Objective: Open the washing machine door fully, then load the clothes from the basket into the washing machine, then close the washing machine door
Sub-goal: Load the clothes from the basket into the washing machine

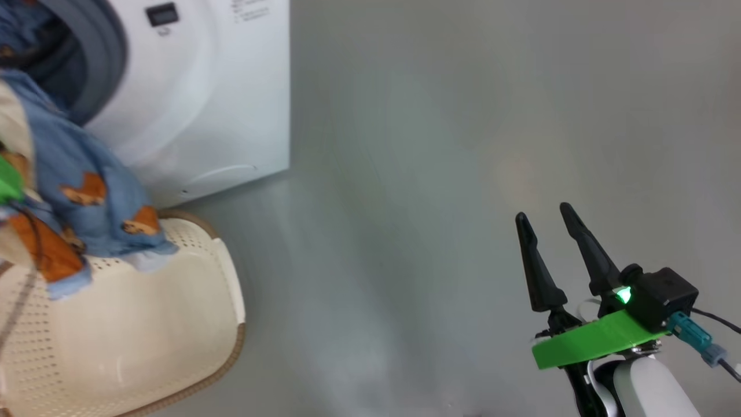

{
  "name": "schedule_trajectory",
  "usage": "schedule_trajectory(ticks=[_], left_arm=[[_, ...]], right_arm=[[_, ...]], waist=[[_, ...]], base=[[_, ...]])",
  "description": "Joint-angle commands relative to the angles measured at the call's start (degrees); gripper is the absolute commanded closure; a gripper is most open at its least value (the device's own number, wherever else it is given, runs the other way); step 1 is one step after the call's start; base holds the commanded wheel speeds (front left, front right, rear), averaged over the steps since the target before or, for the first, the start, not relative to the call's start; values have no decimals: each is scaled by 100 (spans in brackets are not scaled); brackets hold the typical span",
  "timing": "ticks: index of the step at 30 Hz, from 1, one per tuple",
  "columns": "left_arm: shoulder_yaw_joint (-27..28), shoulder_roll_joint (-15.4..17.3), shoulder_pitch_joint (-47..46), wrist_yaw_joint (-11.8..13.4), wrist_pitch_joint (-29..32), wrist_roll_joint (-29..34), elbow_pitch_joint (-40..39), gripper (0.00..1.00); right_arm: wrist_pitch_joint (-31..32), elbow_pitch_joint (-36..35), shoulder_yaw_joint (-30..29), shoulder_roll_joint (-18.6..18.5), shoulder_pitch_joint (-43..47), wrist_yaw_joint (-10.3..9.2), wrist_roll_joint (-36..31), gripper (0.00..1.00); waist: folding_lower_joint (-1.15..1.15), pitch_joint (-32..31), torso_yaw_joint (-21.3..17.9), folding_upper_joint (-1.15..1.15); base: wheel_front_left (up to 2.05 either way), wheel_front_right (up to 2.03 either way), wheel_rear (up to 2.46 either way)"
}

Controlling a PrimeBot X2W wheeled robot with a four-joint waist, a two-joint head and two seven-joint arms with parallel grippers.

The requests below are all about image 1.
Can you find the teal cable connector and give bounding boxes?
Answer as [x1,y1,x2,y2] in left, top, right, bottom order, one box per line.
[667,311,728,367]

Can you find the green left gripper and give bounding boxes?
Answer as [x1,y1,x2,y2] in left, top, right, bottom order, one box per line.
[0,153,25,205]

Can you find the grey rubber door gasket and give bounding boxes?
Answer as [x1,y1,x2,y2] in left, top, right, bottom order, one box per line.
[23,0,129,126]

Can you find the round white filter cover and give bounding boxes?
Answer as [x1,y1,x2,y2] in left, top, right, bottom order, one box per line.
[181,163,259,193]

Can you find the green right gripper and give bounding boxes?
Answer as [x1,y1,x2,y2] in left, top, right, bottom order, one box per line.
[515,202,667,371]

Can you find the white front-load washing machine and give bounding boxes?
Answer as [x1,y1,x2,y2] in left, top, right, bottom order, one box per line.
[0,0,291,209]

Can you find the printed text instruction label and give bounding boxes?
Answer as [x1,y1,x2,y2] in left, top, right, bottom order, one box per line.
[230,0,274,23]

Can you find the thin black cable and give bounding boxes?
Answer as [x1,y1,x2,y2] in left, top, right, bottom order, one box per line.
[691,308,741,384]

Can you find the black door latch socket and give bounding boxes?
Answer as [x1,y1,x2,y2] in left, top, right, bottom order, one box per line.
[145,2,179,27]

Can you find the cream perforated laundry basket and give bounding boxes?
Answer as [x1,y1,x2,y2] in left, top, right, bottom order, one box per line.
[0,210,247,417]

